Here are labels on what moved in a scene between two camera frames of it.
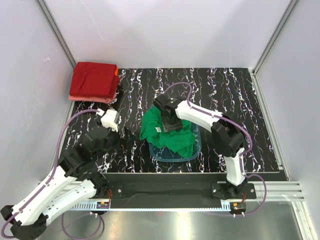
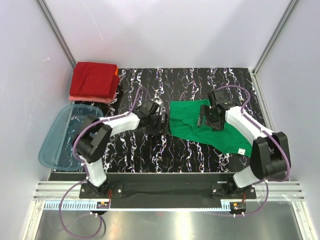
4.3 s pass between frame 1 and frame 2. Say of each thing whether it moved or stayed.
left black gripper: moved
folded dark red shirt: stayed
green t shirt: moved
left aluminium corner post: stayed
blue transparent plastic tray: moved
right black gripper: moved
